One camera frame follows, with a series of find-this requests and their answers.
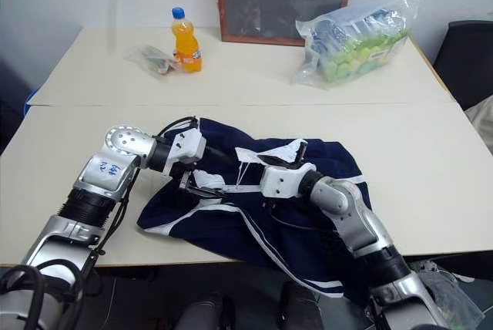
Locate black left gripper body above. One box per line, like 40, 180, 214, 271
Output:
168, 159, 206, 189

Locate navy jacket with white stripes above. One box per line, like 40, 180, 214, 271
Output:
136, 116, 374, 306

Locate orange soda bottle blue cap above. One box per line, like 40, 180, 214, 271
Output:
170, 6, 204, 74

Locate small clear snack bag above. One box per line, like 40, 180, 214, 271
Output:
123, 44, 182, 83

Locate large clear bag green packs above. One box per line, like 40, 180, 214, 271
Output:
290, 0, 423, 90

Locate dark rounded shape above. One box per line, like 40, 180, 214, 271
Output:
173, 291, 236, 330

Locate black chair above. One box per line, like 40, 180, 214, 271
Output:
432, 19, 493, 112

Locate crumpled clear plastic bag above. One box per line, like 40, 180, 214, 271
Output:
407, 258, 485, 328

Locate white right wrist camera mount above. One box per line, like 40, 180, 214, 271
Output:
259, 163, 318, 199

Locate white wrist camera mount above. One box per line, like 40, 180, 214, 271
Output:
161, 128, 210, 177
259, 163, 318, 199

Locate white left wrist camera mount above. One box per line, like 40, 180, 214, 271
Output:
161, 128, 210, 177

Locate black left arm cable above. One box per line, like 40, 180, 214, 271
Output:
156, 115, 200, 142

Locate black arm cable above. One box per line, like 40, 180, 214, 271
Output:
262, 200, 342, 236
156, 115, 200, 142

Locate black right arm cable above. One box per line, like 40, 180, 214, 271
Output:
262, 200, 342, 236

